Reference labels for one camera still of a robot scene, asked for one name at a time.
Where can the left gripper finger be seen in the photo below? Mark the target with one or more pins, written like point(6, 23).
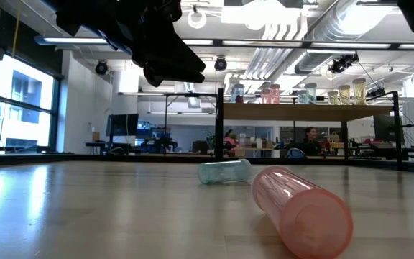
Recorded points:
point(182, 64)
point(174, 79)

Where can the small pink medicine bottle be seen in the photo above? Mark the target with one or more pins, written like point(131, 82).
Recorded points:
point(265, 97)

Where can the tall yellow medicine bottle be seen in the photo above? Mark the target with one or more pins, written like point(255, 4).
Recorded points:
point(359, 91)

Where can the small yellow medicine bottle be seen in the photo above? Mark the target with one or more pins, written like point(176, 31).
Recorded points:
point(332, 98)

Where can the small blue medicine bottle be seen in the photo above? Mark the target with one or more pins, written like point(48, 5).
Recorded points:
point(301, 98)

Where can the pink bottle with round tablets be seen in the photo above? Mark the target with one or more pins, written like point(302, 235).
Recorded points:
point(300, 212)

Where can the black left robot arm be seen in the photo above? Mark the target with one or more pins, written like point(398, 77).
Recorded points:
point(85, 18)

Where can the pale blue medicine bottle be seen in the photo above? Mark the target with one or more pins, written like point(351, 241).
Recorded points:
point(225, 171)

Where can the hanging white light bar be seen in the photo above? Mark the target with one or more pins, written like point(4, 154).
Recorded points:
point(138, 93)

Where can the black ceiling spotlight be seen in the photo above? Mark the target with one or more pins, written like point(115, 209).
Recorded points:
point(101, 67)
point(220, 64)

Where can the round white ceiling lamp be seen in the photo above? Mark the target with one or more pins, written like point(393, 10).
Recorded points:
point(197, 26)

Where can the black computer monitor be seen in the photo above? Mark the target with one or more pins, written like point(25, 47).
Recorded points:
point(385, 127)
point(120, 124)

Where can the person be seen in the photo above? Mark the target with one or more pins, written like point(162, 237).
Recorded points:
point(311, 138)
point(230, 138)

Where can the long ceiling light strip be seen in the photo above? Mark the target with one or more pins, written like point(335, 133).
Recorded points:
point(70, 40)

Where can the black ceiling track lights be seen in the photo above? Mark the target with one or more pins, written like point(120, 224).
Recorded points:
point(376, 93)
point(341, 63)

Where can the small cardboard box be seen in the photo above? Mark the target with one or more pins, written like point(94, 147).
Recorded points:
point(96, 136)

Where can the dark office desk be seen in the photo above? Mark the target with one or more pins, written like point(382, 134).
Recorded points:
point(95, 144)

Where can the blue round object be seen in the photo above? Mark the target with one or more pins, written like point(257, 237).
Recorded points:
point(295, 153)

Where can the large office window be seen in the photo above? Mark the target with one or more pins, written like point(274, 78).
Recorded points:
point(23, 90)

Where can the silver ceiling air duct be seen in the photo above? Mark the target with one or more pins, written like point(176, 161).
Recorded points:
point(340, 21)

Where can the wooden shelf with black frame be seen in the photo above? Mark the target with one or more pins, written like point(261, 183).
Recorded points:
point(300, 112)

